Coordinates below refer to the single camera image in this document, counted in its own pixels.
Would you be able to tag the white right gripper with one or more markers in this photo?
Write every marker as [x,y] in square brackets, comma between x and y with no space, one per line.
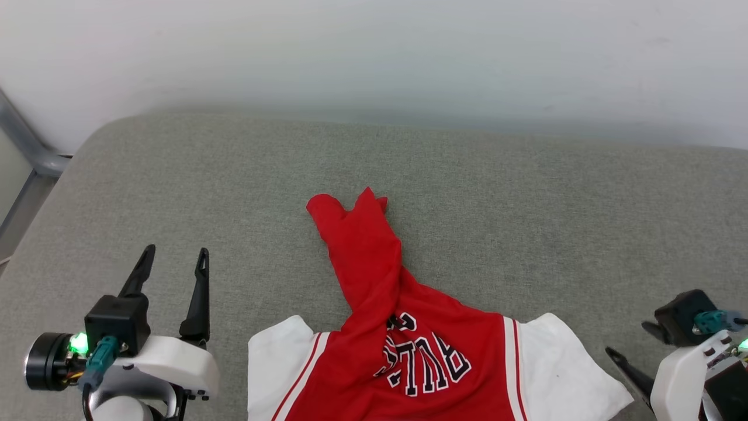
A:
[678,380]

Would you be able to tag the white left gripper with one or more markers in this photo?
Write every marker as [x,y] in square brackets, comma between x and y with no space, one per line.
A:
[175,365]

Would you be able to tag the red and white jersey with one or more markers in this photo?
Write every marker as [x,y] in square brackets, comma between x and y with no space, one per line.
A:
[362,275]

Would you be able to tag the black right motor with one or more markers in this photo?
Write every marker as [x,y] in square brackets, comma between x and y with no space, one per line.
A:
[730,392]

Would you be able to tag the black cylindrical left motor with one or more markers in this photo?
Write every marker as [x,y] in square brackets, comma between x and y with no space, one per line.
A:
[47,361]

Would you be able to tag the grey fabric sofa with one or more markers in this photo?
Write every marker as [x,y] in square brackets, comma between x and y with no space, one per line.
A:
[526,234]

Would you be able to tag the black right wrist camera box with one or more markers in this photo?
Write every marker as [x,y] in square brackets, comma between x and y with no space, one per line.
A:
[681,313]

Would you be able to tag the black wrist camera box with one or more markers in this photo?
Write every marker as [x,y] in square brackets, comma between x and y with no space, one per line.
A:
[681,313]
[117,321]

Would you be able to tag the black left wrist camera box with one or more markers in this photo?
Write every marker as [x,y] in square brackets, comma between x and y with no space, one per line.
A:
[117,321]

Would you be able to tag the grey metal frame post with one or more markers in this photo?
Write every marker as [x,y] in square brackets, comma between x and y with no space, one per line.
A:
[29,146]

